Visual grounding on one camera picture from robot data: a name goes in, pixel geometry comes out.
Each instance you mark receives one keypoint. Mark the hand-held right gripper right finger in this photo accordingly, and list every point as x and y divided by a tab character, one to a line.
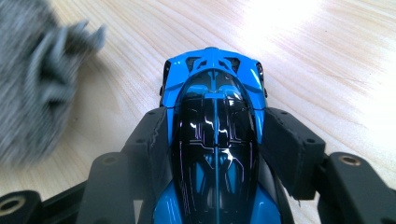
292	152

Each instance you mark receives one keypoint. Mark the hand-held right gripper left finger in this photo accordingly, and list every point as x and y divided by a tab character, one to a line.
149	146

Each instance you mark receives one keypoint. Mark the blue and black toy car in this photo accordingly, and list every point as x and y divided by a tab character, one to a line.
214	140

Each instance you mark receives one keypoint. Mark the grey terry towel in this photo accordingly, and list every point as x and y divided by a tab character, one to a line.
28	93

